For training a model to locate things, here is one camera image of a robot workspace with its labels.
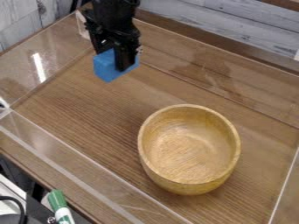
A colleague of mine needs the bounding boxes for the clear acrylic tray wall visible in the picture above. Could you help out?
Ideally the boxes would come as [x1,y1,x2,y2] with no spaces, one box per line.
[0,108,191,224]

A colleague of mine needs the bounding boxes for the clear acrylic corner bracket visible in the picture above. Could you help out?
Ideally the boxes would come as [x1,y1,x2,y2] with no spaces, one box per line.
[75,10,90,39]

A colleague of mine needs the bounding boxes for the black cable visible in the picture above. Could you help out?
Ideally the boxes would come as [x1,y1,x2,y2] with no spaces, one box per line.
[0,195,28,224]

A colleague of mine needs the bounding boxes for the brown wooden bowl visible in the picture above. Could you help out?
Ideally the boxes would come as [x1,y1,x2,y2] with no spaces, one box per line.
[138,104,242,195]

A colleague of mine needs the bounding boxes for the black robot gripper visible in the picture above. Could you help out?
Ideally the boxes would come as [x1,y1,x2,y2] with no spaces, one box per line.
[83,0,141,72]

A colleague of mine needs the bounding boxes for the green and white marker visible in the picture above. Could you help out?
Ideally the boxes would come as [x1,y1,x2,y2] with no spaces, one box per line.
[47,189,75,224]

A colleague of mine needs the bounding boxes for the blue foam block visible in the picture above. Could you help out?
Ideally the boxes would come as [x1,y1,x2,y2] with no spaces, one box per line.
[93,49,139,82]

